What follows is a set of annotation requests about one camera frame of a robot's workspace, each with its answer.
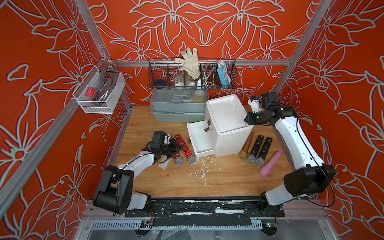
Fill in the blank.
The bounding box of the red sparkly microphone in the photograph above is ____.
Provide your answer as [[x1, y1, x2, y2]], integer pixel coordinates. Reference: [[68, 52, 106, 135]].
[[176, 134, 197, 165], [174, 153, 184, 166]]

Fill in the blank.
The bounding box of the white bottom drawer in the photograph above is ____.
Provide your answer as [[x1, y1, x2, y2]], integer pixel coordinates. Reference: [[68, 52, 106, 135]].
[[187, 121, 216, 161]]

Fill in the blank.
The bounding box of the gold microphone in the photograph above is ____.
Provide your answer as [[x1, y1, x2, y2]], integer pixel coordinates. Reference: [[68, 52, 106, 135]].
[[238, 132, 254, 160]]

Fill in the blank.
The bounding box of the black sparkly microphone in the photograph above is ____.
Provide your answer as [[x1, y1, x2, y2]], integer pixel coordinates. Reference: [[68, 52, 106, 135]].
[[256, 137, 273, 167], [247, 135, 265, 164]]

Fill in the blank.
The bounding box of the white drawer cabinet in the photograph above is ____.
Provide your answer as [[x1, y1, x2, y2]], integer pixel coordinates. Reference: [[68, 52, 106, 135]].
[[203, 95, 253, 158]]

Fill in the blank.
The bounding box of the pink microphone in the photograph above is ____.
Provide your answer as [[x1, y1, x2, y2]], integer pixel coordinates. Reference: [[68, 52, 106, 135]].
[[260, 150, 283, 177]]

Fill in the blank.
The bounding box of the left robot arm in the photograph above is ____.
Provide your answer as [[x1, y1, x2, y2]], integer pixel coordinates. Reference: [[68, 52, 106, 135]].
[[93, 131, 183, 215]]

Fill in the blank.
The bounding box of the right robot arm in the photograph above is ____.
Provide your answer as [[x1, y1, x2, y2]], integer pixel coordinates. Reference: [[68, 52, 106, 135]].
[[245, 92, 336, 208]]

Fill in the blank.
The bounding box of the small white orange packet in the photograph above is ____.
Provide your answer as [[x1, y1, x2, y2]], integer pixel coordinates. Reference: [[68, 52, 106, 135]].
[[158, 159, 171, 170]]

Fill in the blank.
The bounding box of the grey plastic bin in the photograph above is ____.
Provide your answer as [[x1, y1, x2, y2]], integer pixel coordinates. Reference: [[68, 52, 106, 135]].
[[150, 90, 209, 123]]

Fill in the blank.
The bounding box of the blue white box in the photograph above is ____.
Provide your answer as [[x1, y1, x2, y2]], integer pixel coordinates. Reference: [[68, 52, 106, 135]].
[[217, 60, 231, 89]]

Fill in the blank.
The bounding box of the yellow tape roll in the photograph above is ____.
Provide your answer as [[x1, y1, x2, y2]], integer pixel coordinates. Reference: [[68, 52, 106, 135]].
[[193, 90, 206, 103]]

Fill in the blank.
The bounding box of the dark blue round lid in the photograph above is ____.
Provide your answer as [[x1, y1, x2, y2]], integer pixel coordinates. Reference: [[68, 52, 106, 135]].
[[153, 79, 167, 89]]

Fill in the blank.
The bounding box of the white power strip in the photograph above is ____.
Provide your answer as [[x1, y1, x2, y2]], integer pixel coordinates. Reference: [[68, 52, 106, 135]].
[[173, 74, 185, 87]]

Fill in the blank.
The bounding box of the white work glove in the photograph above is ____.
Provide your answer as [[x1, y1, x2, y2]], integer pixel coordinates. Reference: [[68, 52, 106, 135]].
[[175, 48, 201, 81]]

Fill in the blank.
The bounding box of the red item in basket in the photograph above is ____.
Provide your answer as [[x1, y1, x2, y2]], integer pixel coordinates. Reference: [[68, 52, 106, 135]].
[[85, 88, 95, 99]]

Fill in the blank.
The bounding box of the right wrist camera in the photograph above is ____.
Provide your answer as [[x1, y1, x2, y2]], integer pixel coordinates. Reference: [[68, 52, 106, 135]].
[[248, 96, 263, 114]]

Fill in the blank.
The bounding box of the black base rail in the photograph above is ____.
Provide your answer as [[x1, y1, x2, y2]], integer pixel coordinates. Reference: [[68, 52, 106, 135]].
[[125, 196, 285, 228]]

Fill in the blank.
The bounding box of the black wire wall basket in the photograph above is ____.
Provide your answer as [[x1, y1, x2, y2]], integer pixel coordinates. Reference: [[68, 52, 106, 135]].
[[148, 58, 239, 90]]

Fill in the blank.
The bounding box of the white wire wall basket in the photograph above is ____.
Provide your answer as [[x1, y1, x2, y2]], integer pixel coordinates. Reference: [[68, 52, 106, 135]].
[[73, 67, 125, 114]]

